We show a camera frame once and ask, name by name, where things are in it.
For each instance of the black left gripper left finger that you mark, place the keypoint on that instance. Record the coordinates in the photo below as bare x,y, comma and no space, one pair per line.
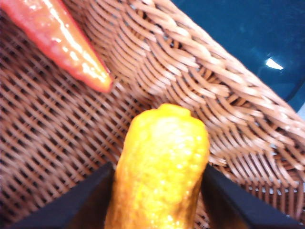
85,205

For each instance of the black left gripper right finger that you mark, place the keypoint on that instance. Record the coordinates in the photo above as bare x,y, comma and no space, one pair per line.
228,205

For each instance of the yellow toy corn cob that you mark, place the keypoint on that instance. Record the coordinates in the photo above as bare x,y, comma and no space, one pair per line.
159,167

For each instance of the brown wicker basket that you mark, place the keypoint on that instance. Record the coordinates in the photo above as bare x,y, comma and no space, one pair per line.
59,131

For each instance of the orange toy carrot green leaves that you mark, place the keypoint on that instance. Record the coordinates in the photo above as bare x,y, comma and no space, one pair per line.
52,35

